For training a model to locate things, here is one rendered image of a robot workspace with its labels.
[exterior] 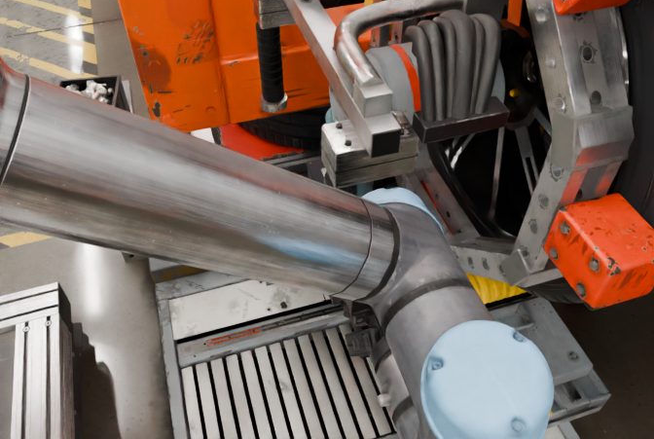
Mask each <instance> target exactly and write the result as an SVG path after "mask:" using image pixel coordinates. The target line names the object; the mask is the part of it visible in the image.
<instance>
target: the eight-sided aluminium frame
mask: <svg viewBox="0 0 654 439"><path fill-rule="evenodd" d="M526 2H527V11H528V16H529V21H530V25H531V30H532V35H533V40H534V45H535V49H536V54H537V58H538V63H539V68H540V73H541V78H542V83H543V88H544V91H545V96H546V101H547V106H548V111H549V116H550V120H551V125H552V143H551V146H550V149H549V151H548V154H547V157H546V160H545V162H544V165H543V167H542V170H541V172H540V175H539V178H538V181H537V183H536V186H535V189H534V192H533V194H532V197H531V200H530V203H529V205H528V208H527V213H526V215H525V218H524V221H523V224H522V227H521V229H520V231H519V234H518V237H517V239H516V240H512V239H504V238H487V237H482V236H481V235H480V234H479V233H478V232H477V230H476V229H475V227H474V226H473V224H472V223H471V221H470V220H469V218H468V217H467V215H466V214H465V212H464V211H463V209H462V208H461V206H460V205H459V203H458V202H457V200H456V199H455V197H454V195H453V194H452V192H451V191H450V189H449V188H448V186H447V185H446V183H445V182H444V180H443V178H442V177H441V175H440V174H439V172H438V171H437V169H436V168H435V166H434V165H433V162H432V161H431V158H430V156H429V153H428V149H427V144H426V143H425V144H420V145H419V146H418V156H417V158H416V165H415V170H414V171H413V172H410V173H405V174H401V175H396V176H395V178H396V181H397V184H398V187H399V188H401V187H402V188H403V189H407V190H409V191H412V192H413V193H415V194H416V195H417V196H418V197H419V198H420V199H421V200H422V202H423V203H424V205H425V206H426V208H427V209H428V210H429V211H430V212H431V213H432V214H433V215H434V216H435V218H436V219H437V220H438V222H439V224H440V225H441V227H442V230H443V233H444V237H445V239H446V241H447V242H448V244H449V246H450V248H451V249H452V251H453V253H454V255H455V257H456V259H457V260H458V262H459V264H460V265H461V266H462V268H463V270H464V271H465V272H466V273H468V274H474V275H477V276H481V277H485V278H489V279H493V280H497V281H501V282H505V283H509V285H510V286H511V287H512V286H520V287H524V288H525V287H529V286H532V285H535V284H538V283H542V282H545V281H549V280H553V279H556V278H560V277H563V275H562V273H561V272H560V271H559V269H558V268H557V267H556V265H555V264H554V263H553V261H552V260H551V259H550V257H549V256H548V255H547V253H546V252H545V251H544V249H543V246H544V243H545V241H546V238H547V236H548V235H549V232H550V230H551V227H552V225H553V223H554V220H555V218H556V216H557V213H558V211H559V208H560V207H561V206H564V205H568V204H572V203H576V202H580V201H586V200H590V199H594V198H598V197H602V196H606V193H607V191H608V189H609V187H610V185H611V183H612V181H613V179H614V177H615V175H616V173H617V171H618V169H619V167H620V165H621V163H622V161H625V160H627V159H628V155H629V148H630V146H631V144H632V142H633V140H634V138H635V134H634V129H633V124H632V115H633V106H631V105H629V104H628V99H627V95H626V90H625V85H624V80H623V75H622V70H621V66H620V61H619V56H618V52H617V47H616V42H615V37H614V32H613V27H612V22H611V17H610V13H609V8H604V9H598V10H592V11H587V12H582V13H576V14H570V15H564V16H560V15H559V14H558V13H557V11H556V8H555V5H554V2H553V0H526ZM412 22H413V19H407V20H403V21H399V22H395V23H393V28H392V39H391V41H388V38H389V26H390V24H388V25H384V26H381V27H378V28H375V29H372V30H371V44H370V45H369V50H370V49H374V48H380V47H385V46H390V45H398V44H404V43H410V40H409V39H408V38H407V37H406V35H405V33H406V29H407V28H408V27H409V26H412ZM419 181H423V182H424V184H425V186H426V188H427V190H428V192H429V194H430V196H431V198H432V199H433V201H434V203H435V205H436V206H437V208H438V209H439V211H440V213H441V214H442V216H443V217H444V219H445V221H446V222H447V224H448V226H449V227H450V229H451V230H452V232H453V235H452V233H451V231H450V230H449V228H448V227H447V225H446V223H445V222H444V220H443V219H442V217H441V215H440V214H439V212H438V210H437V209H436V207H435V206H434V204H433V202H432V201H431V199H430V197H429V196H428V195H427V194H426V192H425V190H424V189H423V187H422V185H421V184H420V182H419Z"/></svg>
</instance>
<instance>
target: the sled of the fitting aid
mask: <svg viewBox="0 0 654 439"><path fill-rule="evenodd" d="M610 396H611V394H610V393H609V391H608V389H607V388H606V386H605V385H604V384H603V382H602V381H601V379H600V377H599V376H598V375H597V373H596V372H595V370H594V369H593V367H592V369H591V370H590V372H589V373H588V374H587V376H584V377H581V378H578V379H575V380H571V381H568V382H565V383H562V384H557V385H554V399H553V405H552V408H551V411H550V414H549V420H548V425H547V428H550V427H553V426H556V425H559V424H562V423H565V422H567V421H572V420H575V419H578V418H581V417H584V416H587V415H590V414H592V413H595V412H597V411H599V410H600V409H601V408H602V406H603V405H604V404H605V402H606V401H607V400H608V399H609V397H610Z"/></svg>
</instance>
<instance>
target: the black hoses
mask: <svg viewBox="0 0 654 439"><path fill-rule="evenodd" d="M506 32H507V28H506V27H505V26H504V25H502V24H501V23H500V22H499V21H498V20H497V19H496V18H495V17H494V16H493V15H492V14H489V15H487V14H475V15H470V16H468V15H467V14H465V13H464V12H462V11H460V10H449V11H445V12H443V13H442V14H440V16H439V17H436V18H434V19H433V20H429V19H426V20H422V21H420V22H419V23H418V25H417V26H415V25H412V26H409V27H408V28H407V29H406V33H405V35H406V37H407V38H408V39H409V40H412V41H413V44H412V54H413V55H414V56H415V57H416V59H417V64H418V81H419V93H420V108H421V110H420V111H416V112H414V116H413V123H412V128H413V130H414V131H415V133H416V134H417V136H418V138H419V139H420V141H421V142H422V143H423V144H425V143H429V142H434V141H439V140H444V139H448V138H453V137H458V136H462V135H466V134H471V133H476V132H480V131H485V130H490V129H495V128H503V127H505V126H506V123H507V120H508V116H509V113H510V111H509V110H508V108H507V107H506V106H505V105H504V104H503V103H502V102H501V101H500V99H499V98H498V97H497V96H491V93H492V89H493V84H494V80H495V75H496V71H497V66H498V61H499V56H500V49H501V38H505V36H506ZM444 61H445V64H444Z"/></svg>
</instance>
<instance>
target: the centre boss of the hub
mask: <svg viewBox="0 0 654 439"><path fill-rule="evenodd" d="M523 75H524V79H525V81H526V83H527V85H528V87H529V88H530V89H532V90H534V91H535V90H536V76H535V68H534V63H533V59H532V56H531V53H530V51H529V52H528V53H527V54H526V56H525V58H524V61H523Z"/></svg>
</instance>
